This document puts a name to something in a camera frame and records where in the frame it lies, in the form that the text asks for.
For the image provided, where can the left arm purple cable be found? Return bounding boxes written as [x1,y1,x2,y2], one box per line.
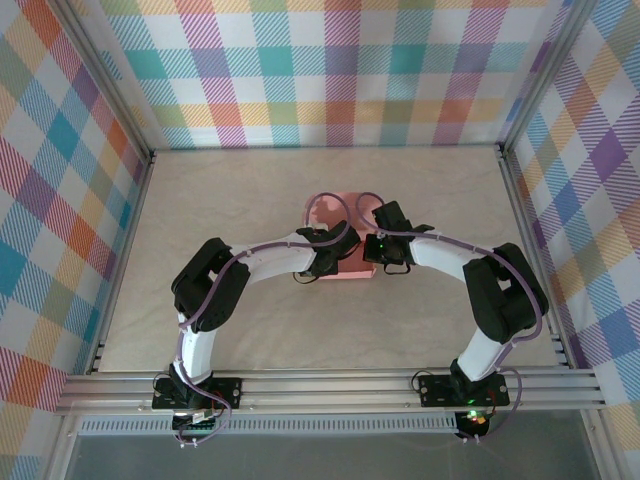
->
[172,191,354,449]

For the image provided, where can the wide aluminium mounting rail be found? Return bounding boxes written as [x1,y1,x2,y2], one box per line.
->
[54,367,609,416]

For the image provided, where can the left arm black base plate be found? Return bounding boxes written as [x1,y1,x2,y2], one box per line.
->
[151,377,244,411]

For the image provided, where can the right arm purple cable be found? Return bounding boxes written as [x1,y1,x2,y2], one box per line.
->
[355,191,547,444]

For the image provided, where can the grey slotted cable duct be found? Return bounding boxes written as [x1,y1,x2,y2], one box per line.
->
[77,418,459,435]

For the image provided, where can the aluminium frame post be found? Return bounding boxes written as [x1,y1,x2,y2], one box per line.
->
[59,0,156,161]
[497,0,589,156]

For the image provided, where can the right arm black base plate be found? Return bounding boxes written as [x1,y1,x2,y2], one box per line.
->
[417,370,510,407]

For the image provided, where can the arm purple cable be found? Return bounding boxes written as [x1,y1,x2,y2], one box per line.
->
[172,191,354,449]
[355,191,547,444]

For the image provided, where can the aluminium side rail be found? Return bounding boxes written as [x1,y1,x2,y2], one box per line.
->
[87,149,159,376]
[497,147,574,370]

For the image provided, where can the pink paper box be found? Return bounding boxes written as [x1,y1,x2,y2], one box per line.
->
[302,191,377,284]

